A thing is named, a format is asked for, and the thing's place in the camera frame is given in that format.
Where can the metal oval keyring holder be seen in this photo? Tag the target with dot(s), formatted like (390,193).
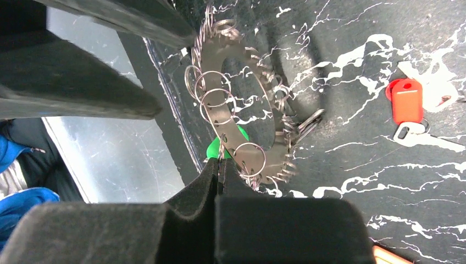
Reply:
(213,90)

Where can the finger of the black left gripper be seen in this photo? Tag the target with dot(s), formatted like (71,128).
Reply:
(43,75)
(155,20)

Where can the aluminium frame rail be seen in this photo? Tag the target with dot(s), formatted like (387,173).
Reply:
(168,84)

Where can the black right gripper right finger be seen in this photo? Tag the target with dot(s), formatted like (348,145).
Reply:
(255,228)

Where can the white and red key tag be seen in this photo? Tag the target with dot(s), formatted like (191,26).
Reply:
(438,92)

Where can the green key tag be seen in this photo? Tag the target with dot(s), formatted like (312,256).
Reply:
(213,148)

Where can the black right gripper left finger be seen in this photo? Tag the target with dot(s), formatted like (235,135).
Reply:
(180,230)

